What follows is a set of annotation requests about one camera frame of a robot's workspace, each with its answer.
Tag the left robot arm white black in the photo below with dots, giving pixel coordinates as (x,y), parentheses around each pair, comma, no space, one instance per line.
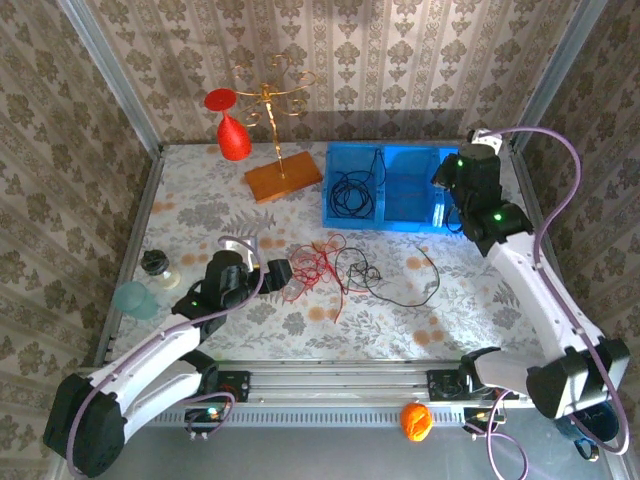
(150,360)

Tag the small jar black lid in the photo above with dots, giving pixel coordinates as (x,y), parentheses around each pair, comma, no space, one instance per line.
(155,262)

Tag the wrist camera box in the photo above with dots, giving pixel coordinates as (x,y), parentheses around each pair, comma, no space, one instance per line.
(240,246)
(484,136)

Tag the dark blue mug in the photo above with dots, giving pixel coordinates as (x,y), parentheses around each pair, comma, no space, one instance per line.
(590,430)

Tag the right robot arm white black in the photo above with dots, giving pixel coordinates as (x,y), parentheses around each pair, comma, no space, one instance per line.
(540,300)

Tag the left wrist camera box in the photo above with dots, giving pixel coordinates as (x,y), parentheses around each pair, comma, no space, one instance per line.
(240,246)

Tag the red plastic wine glass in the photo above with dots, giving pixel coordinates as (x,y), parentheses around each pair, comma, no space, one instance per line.
(232,137)

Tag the orange ball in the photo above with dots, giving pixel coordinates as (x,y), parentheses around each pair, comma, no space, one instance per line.
(416,421)

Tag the teal translucent cup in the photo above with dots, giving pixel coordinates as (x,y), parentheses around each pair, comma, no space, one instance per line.
(132,300)

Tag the aluminium frame corner post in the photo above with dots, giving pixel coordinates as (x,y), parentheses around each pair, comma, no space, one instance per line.
(110,75)
(560,75)

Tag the floral patterned tablecloth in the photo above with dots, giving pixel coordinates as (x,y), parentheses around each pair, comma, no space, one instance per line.
(300,340)

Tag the small black controller board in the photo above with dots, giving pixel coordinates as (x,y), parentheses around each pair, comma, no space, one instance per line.
(480,417)
(205,417)

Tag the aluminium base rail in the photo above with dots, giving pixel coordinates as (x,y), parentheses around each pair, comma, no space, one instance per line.
(340,380)

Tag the aluminium frame side rail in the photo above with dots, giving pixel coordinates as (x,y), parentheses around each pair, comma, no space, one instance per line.
(141,210)
(522,175)

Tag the blue three-compartment bin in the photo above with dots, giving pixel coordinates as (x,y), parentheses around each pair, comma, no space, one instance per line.
(405,170)

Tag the gold glass rack wooden base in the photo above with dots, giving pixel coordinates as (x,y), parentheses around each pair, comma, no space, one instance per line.
(282,177)

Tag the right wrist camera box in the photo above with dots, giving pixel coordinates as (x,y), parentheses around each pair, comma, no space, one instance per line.
(484,136)

